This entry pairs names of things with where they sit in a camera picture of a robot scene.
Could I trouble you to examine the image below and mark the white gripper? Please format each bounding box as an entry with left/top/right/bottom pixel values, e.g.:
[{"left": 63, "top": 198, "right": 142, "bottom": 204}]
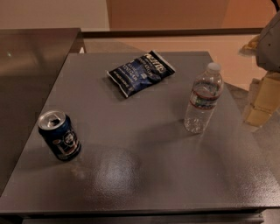
[{"left": 240, "top": 11, "right": 280, "bottom": 127}]

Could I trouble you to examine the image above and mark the clear plastic water bottle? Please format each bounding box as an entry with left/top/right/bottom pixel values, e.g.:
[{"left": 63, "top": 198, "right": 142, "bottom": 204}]
[{"left": 184, "top": 62, "right": 224, "bottom": 134}]

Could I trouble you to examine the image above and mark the blue pepsi can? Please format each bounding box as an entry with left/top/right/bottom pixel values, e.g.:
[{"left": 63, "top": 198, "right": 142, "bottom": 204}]
[{"left": 38, "top": 110, "right": 81, "bottom": 161}]

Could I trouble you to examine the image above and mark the blue chips bag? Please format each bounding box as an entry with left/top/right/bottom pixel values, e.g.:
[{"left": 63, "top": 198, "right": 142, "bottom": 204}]
[{"left": 107, "top": 51, "right": 176, "bottom": 98}]

